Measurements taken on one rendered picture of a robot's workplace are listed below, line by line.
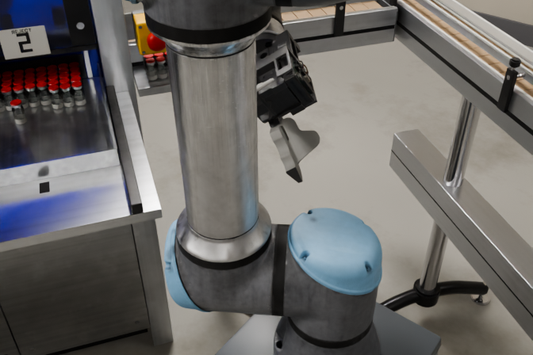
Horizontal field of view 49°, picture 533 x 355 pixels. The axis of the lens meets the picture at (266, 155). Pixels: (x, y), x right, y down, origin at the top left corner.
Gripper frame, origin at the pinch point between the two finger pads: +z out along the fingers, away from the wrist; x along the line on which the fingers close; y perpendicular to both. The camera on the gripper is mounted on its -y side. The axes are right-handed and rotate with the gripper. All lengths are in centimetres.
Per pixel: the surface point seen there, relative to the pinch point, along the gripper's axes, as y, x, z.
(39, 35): -39, -11, -49
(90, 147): -37.8, 4.6, -28.9
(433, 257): -2, 102, -39
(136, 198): -27.3, 6.1, -11.8
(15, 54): -45, -11, -47
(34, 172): -43.1, -2.2, -20.7
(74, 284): -81, 43, -37
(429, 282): -7, 110, -38
